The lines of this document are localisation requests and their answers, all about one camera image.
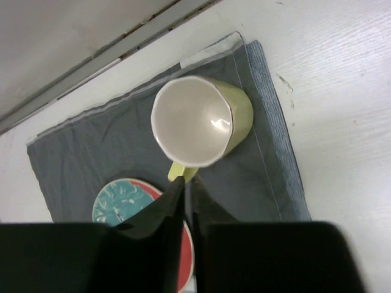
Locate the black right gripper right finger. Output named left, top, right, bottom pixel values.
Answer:
left=191, top=177, right=365, bottom=292

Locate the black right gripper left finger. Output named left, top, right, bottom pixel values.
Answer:
left=1, top=177, right=185, bottom=292

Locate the red and teal round plate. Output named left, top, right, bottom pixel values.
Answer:
left=92, top=178, right=196, bottom=292

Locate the grey striped cloth placemat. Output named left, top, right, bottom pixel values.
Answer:
left=27, top=32, right=310, bottom=222

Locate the yellow-green mug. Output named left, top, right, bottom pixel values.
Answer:
left=150, top=76, right=254, bottom=182

